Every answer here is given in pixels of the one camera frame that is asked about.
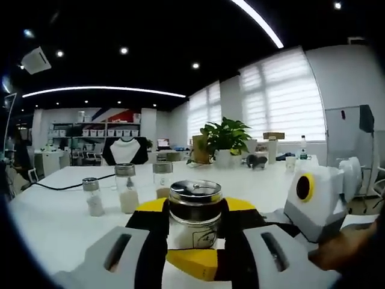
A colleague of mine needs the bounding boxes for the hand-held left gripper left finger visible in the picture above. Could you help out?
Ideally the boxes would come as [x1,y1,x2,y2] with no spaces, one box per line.
[52,197,170,289]

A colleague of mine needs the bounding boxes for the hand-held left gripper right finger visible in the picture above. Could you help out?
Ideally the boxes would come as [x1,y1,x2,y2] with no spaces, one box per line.
[222,197,342,289]

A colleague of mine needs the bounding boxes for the short seasoning bottle beige contents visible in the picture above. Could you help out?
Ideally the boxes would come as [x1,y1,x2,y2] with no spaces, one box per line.
[167,179,225,250]

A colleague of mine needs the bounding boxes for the short seasoning bottle white crystals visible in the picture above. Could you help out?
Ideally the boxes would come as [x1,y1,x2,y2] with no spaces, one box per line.
[82,177,106,217]

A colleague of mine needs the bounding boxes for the tall seasoning bottle white powder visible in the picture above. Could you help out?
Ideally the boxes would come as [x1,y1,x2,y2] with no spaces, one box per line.
[114,163,140,214]

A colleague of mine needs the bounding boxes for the tall seasoning bottle brown contents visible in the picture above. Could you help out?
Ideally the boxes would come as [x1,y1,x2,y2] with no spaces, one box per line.
[152,161,174,199]

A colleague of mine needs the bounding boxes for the clear water bottle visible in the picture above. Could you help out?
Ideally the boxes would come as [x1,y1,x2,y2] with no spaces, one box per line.
[299,135,308,160]

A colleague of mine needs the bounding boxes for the person's right hand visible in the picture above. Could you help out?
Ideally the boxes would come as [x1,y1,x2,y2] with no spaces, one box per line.
[308,222,380,272]

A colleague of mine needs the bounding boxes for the grey headphones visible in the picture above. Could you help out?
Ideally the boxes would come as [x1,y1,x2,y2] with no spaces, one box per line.
[246,153,268,170]

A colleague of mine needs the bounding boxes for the white tall flask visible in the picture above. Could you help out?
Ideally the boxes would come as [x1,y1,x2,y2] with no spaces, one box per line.
[268,137,277,165]

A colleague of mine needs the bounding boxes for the whiteboard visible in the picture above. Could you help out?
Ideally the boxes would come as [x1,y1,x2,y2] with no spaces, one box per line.
[324,105,375,163]

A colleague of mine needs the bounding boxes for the green potted plant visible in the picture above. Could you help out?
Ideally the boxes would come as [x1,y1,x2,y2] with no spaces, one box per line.
[200,117,252,168]

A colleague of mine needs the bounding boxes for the brown paper bag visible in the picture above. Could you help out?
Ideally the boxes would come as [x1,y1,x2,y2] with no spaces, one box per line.
[192,135,211,165]

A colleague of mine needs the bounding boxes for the dark hanging cloth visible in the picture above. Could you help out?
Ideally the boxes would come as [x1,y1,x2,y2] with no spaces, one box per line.
[359,104,375,133]

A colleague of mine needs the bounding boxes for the large window blind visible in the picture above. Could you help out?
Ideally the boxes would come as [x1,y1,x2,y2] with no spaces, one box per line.
[239,46,327,142]

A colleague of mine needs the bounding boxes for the small window blind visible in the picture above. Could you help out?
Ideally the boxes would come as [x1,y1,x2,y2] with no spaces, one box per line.
[188,81,223,142]

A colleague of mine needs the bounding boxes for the shelf with white bins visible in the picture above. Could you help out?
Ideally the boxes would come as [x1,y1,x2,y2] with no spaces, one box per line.
[51,111,142,151]

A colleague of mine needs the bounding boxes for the curved ceiling light strip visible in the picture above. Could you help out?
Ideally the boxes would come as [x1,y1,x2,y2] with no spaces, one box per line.
[22,86,186,99]

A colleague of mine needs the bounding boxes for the straight ceiling light strip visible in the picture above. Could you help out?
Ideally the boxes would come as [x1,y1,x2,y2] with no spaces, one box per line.
[231,0,285,49]

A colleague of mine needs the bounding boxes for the ceiling air conditioner unit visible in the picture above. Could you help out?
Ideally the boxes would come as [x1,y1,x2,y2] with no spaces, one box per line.
[20,46,52,75]

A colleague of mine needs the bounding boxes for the black power cable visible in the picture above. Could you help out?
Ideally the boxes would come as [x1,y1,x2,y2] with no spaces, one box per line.
[29,173,117,191]

